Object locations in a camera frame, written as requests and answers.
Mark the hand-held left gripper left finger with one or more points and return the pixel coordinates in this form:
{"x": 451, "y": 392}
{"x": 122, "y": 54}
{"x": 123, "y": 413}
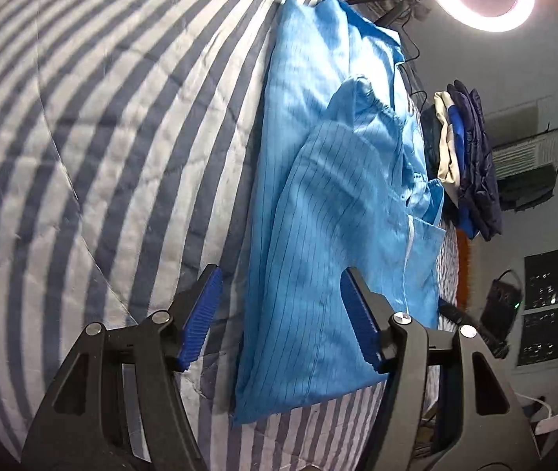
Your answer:
{"x": 200, "y": 324}

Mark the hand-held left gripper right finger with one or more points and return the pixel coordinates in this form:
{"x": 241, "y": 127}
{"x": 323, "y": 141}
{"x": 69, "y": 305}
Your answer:
{"x": 360, "y": 324}

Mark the light blue work coat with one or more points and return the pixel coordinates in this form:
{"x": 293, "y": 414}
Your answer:
{"x": 318, "y": 206}

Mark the black box device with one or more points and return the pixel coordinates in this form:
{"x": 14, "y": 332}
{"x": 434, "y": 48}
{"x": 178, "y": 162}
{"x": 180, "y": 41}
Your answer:
{"x": 502, "y": 309}

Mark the folded navy quilted jacket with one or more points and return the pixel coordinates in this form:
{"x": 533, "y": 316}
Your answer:
{"x": 480, "y": 171}

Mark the folded cream garment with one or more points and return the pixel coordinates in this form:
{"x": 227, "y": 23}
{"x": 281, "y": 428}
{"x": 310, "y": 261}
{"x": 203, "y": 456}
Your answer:
{"x": 443, "y": 147}

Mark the dark window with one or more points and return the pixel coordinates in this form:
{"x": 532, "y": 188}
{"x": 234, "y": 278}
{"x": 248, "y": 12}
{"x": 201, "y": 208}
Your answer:
{"x": 553, "y": 274}

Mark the black cloth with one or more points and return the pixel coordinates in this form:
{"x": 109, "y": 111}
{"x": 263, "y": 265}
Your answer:
{"x": 431, "y": 132}

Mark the folded royal blue garment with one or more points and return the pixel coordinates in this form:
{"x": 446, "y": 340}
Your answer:
{"x": 459, "y": 132}

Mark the dark hanging cloth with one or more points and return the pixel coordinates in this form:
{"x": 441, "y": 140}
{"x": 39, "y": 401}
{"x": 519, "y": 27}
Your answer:
{"x": 529, "y": 189}

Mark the white power strip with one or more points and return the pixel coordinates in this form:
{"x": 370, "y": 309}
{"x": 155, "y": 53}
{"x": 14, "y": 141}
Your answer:
{"x": 553, "y": 423}

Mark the blue white striped quilt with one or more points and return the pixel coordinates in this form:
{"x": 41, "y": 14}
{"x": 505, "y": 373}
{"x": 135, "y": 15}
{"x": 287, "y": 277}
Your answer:
{"x": 87, "y": 132}

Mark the white air conditioner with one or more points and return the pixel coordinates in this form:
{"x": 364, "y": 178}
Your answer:
{"x": 524, "y": 154}

